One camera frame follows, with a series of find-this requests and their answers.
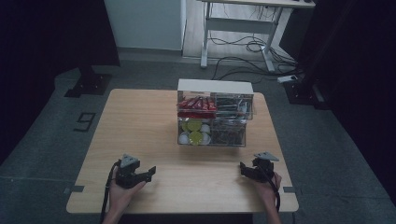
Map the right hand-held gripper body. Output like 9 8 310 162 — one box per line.
248 151 280 184

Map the person's left hand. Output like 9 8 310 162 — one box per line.
107 169 148 217

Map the person's right hand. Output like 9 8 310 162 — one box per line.
252 172 283 209

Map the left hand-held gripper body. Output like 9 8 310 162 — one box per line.
115 153 142 189

